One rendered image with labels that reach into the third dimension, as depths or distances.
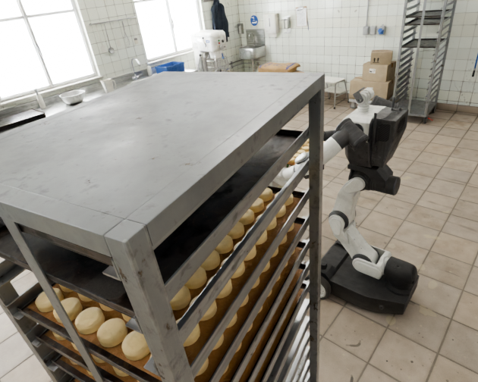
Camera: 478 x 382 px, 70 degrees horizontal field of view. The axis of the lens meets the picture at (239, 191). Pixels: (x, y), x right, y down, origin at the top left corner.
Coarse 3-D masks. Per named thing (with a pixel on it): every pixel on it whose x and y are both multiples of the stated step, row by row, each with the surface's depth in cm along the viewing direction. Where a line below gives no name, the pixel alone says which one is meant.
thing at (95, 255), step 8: (24, 232) 46; (32, 232) 45; (40, 232) 43; (48, 240) 43; (56, 240) 42; (64, 240) 41; (64, 248) 42; (72, 248) 41; (80, 248) 40; (88, 256) 40; (96, 256) 39; (104, 256) 38
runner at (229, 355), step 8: (304, 216) 102; (304, 224) 95; (296, 240) 91; (288, 248) 87; (288, 256) 87; (280, 264) 83; (280, 272) 84; (272, 280) 80; (264, 296) 77; (256, 304) 73; (256, 312) 74; (248, 320) 71; (248, 328) 71; (240, 336) 68; (232, 344) 66; (232, 352) 66; (224, 360) 63; (216, 368) 62; (224, 368) 64; (216, 376) 62
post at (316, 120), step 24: (312, 120) 82; (312, 144) 86; (312, 168) 89; (312, 192) 93; (312, 216) 97; (312, 240) 102; (312, 264) 107; (312, 288) 112; (312, 312) 118; (312, 336) 125; (312, 360) 133
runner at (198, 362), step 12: (300, 204) 89; (288, 228) 84; (276, 240) 77; (264, 264) 73; (252, 276) 68; (240, 300) 65; (228, 312) 62; (216, 336) 59; (204, 348) 56; (204, 360) 56; (192, 372) 54
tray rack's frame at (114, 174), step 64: (64, 128) 64; (128, 128) 60; (192, 128) 56; (256, 128) 53; (0, 192) 44; (64, 192) 42; (128, 192) 40; (192, 192) 40; (128, 256) 33; (64, 320) 56
